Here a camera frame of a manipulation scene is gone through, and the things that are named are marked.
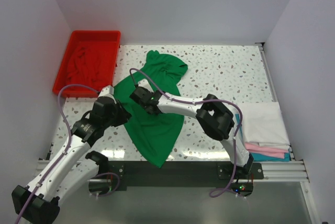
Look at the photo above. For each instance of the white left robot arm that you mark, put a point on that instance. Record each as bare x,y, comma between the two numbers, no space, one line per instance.
73,165

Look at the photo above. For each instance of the right side aluminium rail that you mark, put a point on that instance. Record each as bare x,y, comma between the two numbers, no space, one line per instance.
267,71

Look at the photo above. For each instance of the green t-shirt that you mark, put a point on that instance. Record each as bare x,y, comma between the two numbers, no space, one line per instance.
153,133

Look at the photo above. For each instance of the aluminium frame rail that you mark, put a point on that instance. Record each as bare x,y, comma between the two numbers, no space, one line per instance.
293,171

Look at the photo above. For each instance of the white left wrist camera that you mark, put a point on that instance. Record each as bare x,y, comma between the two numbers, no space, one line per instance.
107,91

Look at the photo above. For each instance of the pink folded t-shirt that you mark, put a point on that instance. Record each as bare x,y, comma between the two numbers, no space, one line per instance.
266,151

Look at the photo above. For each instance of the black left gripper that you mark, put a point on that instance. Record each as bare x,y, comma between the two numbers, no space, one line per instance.
121,114

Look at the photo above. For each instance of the red plastic bin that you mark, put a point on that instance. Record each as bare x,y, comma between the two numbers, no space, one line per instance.
86,36

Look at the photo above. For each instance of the white folded t-shirt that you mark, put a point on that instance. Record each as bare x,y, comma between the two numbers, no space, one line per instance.
262,125

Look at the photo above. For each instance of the red t-shirt in bin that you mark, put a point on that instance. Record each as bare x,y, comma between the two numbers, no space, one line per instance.
91,63

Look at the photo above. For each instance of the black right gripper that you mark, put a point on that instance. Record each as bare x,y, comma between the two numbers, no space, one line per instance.
138,96

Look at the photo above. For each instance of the teal folded t-shirt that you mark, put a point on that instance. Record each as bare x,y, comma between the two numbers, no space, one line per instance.
259,157

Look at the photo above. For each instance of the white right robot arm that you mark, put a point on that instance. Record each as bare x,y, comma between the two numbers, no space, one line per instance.
215,118

